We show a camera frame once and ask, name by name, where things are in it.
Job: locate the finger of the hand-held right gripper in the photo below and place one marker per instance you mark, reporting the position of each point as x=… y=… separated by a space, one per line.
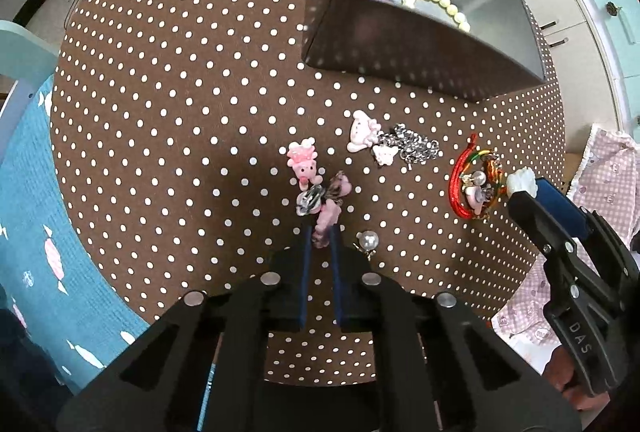
x=560 y=204
x=535 y=217

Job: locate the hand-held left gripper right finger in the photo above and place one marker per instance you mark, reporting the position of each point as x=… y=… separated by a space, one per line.
x=336 y=282

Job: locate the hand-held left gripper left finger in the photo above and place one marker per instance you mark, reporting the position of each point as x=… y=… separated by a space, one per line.
x=304 y=277

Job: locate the pink bow hair clip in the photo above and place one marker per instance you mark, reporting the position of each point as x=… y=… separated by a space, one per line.
x=330 y=212

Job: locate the silver metal tin box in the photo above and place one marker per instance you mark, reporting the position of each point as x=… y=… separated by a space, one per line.
x=415 y=47

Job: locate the person's right hand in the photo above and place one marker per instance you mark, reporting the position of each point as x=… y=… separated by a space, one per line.
x=562 y=372

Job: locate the pink checked cloth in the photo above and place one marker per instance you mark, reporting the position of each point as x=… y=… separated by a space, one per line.
x=605 y=172

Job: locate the silver glitter bow clip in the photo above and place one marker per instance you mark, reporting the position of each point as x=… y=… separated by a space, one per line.
x=309 y=201

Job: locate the pink pig charm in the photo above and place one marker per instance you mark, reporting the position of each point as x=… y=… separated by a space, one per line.
x=302 y=162

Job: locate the small white pink charm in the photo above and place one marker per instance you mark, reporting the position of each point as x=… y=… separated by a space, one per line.
x=386 y=155

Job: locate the pink white cat charm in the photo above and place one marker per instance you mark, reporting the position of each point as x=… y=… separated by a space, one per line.
x=361 y=132

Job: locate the dark cabinet knob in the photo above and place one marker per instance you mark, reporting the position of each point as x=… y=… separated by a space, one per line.
x=613 y=9

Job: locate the teal printed blanket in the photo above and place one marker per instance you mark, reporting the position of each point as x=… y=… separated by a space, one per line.
x=45 y=232

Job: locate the light teal bed frame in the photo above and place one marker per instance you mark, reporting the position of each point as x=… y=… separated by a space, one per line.
x=20 y=47

